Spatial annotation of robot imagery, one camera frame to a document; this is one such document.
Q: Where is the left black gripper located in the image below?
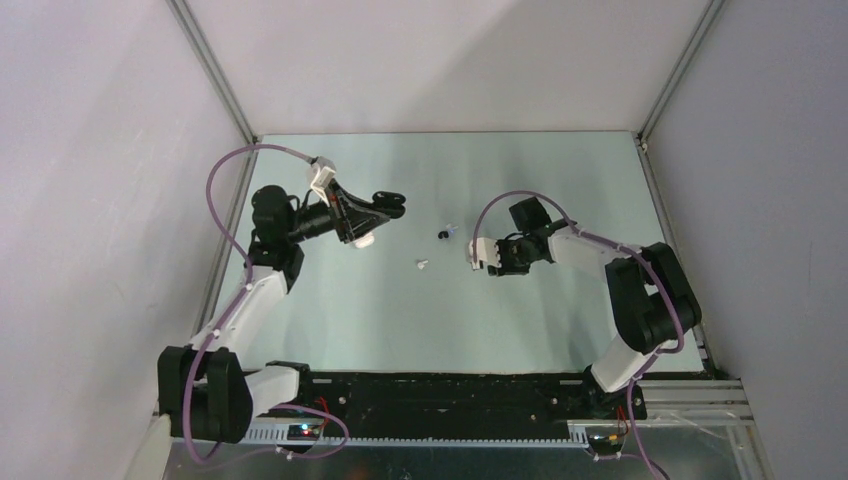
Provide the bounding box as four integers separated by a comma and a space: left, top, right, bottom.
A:
283, 179, 388, 244

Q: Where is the black earbud charging case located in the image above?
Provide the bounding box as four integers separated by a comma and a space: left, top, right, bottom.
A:
386, 191, 406, 208

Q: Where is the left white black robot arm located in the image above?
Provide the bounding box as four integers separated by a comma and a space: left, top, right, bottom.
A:
157, 181, 406, 444

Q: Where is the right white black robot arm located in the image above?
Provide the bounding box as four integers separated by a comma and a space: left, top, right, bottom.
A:
466, 190, 702, 418

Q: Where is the white earbud charging case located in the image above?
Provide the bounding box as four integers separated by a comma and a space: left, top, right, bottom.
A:
352, 231, 375, 249

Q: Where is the right controller circuit board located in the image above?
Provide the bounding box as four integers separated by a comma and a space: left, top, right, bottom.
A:
587, 433, 627, 460

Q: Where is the controller circuit board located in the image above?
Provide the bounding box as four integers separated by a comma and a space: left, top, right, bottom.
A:
587, 433, 627, 460
283, 423, 323, 444

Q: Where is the left controller circuit board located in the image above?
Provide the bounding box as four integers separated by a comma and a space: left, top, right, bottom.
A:
283, 423, 323, 444

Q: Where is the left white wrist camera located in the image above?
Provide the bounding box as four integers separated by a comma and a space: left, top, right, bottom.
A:
307, 156, 336, 205

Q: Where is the grey slotted cable duct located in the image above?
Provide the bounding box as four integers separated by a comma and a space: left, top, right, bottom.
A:
240, 423, 589, 449

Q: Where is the aluminium frame rail front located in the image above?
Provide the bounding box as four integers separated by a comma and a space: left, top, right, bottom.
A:
156, 376, 757, 425

